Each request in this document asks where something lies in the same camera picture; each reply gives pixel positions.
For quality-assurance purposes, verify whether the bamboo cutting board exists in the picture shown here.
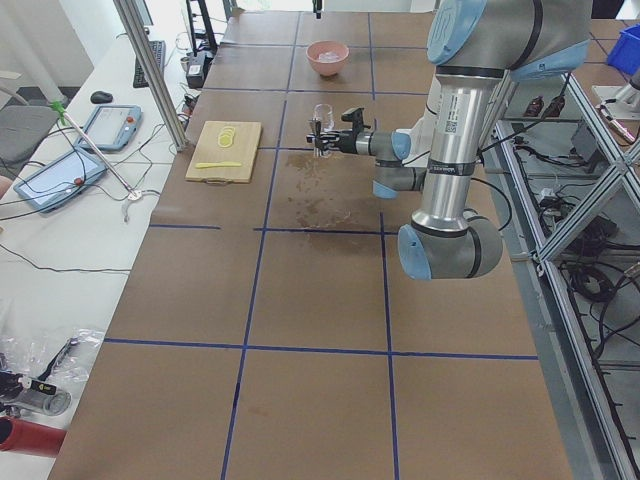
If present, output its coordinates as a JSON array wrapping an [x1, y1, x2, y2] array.
[[185, 121, 262, 183]]

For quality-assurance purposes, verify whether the blue teach pendant far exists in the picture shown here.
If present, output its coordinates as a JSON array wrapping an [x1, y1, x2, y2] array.
[[82, 104, 142, 152]]

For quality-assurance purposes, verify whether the clear ice cubes pile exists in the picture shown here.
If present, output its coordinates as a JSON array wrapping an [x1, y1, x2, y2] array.
[[317, 51, 341, 63]]

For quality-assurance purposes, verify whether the blue teach pendant near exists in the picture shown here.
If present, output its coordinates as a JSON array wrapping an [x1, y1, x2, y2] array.
[[13, 148, 107, 213]]

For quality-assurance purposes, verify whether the blue plastic bin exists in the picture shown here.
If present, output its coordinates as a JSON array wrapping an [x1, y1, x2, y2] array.
[[606, 24, 640, 75]]

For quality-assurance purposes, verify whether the clear wine glass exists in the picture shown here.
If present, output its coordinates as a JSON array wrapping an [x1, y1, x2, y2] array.
[[312, 103, 334, 157]]

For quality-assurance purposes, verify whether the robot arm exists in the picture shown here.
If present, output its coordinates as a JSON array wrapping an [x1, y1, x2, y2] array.
[[307, 1, 592, 280]]

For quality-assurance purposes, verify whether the blue teach pendant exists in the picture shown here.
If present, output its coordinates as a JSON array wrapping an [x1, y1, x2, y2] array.
[[13, 148, 107, 213], [82, 104, 142, 152]]

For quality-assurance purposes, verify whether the red cylinder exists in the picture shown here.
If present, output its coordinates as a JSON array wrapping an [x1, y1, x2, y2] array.
[[1, 417, 66, 458]]

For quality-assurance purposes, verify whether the grey office chair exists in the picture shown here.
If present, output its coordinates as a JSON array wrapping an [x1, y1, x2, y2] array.
[[1, 105, 58, 165]]

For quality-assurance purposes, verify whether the pink bowl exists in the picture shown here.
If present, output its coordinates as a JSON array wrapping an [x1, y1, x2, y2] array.
[[306, 40, 350, 77]]

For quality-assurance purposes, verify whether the black keyboard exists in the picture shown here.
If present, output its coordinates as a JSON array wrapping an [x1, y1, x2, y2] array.
[[132, 40, 167, 89]]

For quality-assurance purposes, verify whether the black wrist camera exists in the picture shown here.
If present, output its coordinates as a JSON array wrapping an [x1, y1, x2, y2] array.
[[341, 107, 370, 133]]

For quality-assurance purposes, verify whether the black computer mouse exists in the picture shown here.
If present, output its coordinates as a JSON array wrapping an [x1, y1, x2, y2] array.
[[90, 91, 113, 105]]

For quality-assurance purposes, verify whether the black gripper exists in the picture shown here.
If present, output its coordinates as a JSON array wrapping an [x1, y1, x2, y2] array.
[[306, 129, 372, 155]]

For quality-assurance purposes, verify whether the yellow plastic knife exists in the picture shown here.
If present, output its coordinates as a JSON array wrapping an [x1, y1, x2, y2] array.
[[195, 161, 243, 169]]

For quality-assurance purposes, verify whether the aluminium frame post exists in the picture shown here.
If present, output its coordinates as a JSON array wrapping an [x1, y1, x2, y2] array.
[[113, 0, 188, 152]]

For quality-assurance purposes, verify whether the steel double jigger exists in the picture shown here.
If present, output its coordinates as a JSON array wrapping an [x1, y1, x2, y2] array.
[[307, 117, 323, 157]]

